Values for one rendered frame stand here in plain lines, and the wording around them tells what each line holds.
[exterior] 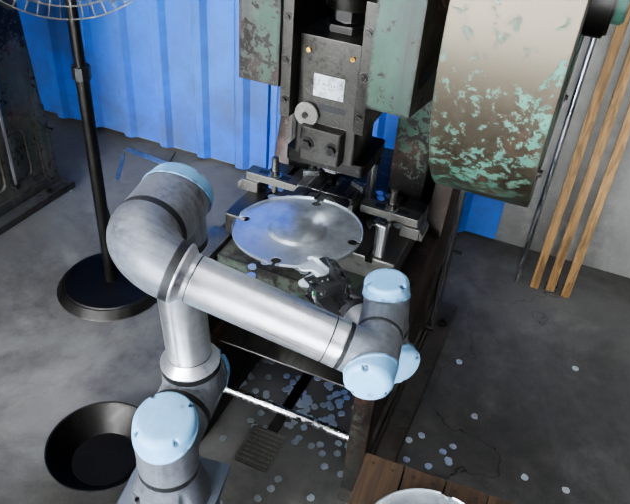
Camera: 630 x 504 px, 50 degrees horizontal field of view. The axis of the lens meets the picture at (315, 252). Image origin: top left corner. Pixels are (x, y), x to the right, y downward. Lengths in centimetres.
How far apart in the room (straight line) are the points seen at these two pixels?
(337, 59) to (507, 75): 52
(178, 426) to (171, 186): 44
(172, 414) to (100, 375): 104
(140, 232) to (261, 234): 52
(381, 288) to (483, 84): 34
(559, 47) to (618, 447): 156
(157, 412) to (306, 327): 40
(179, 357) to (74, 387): 102
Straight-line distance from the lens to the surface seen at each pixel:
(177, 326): 123
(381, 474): 161
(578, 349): 260
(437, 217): 189
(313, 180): 170
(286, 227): 149
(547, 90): 104
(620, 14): 137
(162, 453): 125
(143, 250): 99
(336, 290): 127
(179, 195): 107
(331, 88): 150
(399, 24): 135
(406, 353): 113
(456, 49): 104
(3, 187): 303
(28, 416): 224
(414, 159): 179
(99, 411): 213
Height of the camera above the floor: 165
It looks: 37 degrees down
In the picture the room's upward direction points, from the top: 5 degrees clockwise
